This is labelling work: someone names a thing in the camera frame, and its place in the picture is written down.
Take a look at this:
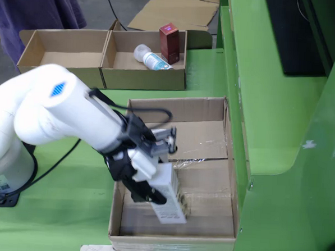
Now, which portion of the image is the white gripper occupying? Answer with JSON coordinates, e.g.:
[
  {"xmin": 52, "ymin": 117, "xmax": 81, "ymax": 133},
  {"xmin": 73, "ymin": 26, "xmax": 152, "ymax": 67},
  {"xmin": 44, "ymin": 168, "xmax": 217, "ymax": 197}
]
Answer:
[{"xmin": 103, "ymin": 147, "xmax": 171, "ymax": 206}]

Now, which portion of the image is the white carton with cow spots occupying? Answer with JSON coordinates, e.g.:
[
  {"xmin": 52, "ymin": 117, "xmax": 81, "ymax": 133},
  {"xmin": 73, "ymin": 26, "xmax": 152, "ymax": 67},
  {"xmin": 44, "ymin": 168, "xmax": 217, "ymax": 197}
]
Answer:
[{"xmin": 143, "ymin": 161, "xmax": 191, "ymax": 226}]

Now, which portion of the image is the large shallow cardboard tray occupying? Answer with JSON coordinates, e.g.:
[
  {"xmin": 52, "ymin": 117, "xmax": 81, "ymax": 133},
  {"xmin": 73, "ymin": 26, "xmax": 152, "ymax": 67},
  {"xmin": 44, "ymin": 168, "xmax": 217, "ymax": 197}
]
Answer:
[{"xmin": 107, "ymin": 91, "xmax": 247, "ymax": 251}]

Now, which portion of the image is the open brown cardboard box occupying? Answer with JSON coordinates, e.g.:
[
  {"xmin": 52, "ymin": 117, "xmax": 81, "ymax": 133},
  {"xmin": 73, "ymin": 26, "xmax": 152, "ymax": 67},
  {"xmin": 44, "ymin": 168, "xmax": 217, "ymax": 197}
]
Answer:
[
  {"xmin": 98, "ymin": 25, "xmax": 189, "ymax": 94},
  {"xmin": 16, "ymin": 14, "xmax": 122, "ymax": 92}
]

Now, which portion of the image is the flattened cardboard sheet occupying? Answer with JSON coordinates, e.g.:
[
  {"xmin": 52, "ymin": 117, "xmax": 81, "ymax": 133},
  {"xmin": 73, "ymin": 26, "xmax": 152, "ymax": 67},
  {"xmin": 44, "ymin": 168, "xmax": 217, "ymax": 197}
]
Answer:
[{"xmin": 126, "ymin": 0, "xmax": 221, "ymax": 34}]

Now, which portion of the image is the white bottle teal label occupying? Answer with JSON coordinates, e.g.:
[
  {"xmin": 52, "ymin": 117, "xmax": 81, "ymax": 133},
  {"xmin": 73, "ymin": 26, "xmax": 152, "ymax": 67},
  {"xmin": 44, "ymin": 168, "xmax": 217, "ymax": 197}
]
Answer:
[{"xmin": 132, "ymin": 43, "xmax": 176, "ymax": 72}]

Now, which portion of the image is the green metal machine cabinet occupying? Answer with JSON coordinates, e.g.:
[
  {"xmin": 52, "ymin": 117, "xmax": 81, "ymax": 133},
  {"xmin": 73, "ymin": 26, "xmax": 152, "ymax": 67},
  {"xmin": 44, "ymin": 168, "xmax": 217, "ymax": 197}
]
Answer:
[{"xmin": 205, "ymin": 0, "xmax": 335, "ymax": 251}]

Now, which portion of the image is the dark red carton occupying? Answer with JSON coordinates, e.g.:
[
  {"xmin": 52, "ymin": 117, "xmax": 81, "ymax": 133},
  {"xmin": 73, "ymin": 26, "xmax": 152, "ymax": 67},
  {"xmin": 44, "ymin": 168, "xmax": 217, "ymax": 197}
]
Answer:
[{"xmin": 157, "ymin": 22, "xmax": 182, "ymax": 66}]

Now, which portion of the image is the green metal corner plate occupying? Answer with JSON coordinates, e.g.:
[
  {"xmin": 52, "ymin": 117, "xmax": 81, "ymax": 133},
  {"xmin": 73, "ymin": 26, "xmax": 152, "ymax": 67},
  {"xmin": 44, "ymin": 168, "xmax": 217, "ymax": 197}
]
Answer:
[{"xmin": 185, "ymin": 29, "xmax": 214, "ymax": 52}]

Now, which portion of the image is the person in purple shirt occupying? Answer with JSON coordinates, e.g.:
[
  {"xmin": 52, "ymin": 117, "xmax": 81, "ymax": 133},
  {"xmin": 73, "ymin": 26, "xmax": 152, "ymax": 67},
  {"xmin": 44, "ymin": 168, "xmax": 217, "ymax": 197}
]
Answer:
[{"xmin": 0, "ymin": 0, "xmax": 89, "ymax": 71}]

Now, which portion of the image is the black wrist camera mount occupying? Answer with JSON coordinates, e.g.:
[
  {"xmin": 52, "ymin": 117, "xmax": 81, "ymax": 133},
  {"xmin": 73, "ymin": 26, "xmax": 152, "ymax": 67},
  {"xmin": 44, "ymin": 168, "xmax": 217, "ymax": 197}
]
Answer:
[{"xmin": 120, "ymin": 112, "xmax": 180, "ymax": 161}]

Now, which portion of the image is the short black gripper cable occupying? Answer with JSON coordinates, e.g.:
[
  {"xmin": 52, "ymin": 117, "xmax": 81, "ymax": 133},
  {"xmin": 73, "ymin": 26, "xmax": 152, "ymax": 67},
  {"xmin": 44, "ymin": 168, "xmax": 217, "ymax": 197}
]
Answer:
[{"xmin": 87, "ymin": 88, "xmax": 175, "ymax": 124}]

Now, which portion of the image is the long black robot cable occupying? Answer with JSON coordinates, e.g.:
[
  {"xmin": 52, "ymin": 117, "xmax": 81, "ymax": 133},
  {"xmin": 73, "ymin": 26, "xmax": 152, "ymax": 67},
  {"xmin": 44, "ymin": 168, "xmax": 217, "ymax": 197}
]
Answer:
[{"xmin": 0, "ymin": 134, "xmax": 82, "ymax": 215}]

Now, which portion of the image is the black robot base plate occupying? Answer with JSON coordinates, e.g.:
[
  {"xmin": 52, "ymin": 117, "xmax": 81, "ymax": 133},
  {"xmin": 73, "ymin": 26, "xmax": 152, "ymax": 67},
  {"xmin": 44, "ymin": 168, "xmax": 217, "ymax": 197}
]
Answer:
[{"xmin": 0, "ymin": 142, "xmax": 40, "ymax": 209}]

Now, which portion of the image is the black floor cable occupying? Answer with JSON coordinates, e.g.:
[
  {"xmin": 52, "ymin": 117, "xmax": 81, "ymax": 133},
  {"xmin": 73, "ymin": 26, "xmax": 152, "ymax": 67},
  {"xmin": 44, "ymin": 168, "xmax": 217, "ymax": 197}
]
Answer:
[{"xmin": 101, "ymin": 0, "xmax": 130, "ymax": 32}]

